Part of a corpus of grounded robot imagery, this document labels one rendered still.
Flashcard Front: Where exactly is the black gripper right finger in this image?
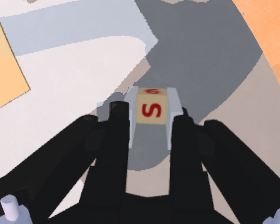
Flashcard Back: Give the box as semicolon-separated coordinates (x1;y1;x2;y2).
166;88;280;224

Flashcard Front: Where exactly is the peach flat mat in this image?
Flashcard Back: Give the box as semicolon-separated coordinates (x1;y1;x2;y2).
0;23;30;107

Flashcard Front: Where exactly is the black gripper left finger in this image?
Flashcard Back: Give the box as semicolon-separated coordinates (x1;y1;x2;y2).
0;86;138;224

